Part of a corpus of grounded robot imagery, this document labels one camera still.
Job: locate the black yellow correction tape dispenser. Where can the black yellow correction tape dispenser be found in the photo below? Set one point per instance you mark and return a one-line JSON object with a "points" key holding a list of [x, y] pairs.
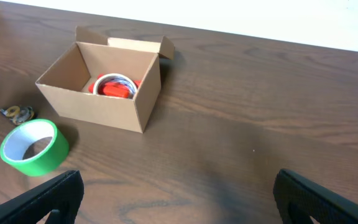
{"points": [[18, 115]]}

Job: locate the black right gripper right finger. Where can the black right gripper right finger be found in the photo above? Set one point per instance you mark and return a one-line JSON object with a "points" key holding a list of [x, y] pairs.
{"points": [[300, 200]]}

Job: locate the green tape roll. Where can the green tape roll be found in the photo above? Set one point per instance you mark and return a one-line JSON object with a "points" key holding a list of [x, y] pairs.
{"points": [[16, 143]]}

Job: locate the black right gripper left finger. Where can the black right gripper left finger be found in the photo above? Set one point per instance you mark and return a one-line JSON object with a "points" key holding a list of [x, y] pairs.
{"points": [[58, 199]]}

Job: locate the white tape roll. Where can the white tape roll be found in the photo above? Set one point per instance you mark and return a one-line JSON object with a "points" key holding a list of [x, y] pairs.
{"points": [[98, 85]]}

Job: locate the red stapler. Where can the red stapler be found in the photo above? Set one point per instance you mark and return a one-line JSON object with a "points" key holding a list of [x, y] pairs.
{"points": [[113, 90]]}

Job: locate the cardboard box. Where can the cardboard box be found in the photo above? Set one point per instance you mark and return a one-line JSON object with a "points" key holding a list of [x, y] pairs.
{"points": [[65, 83]]}

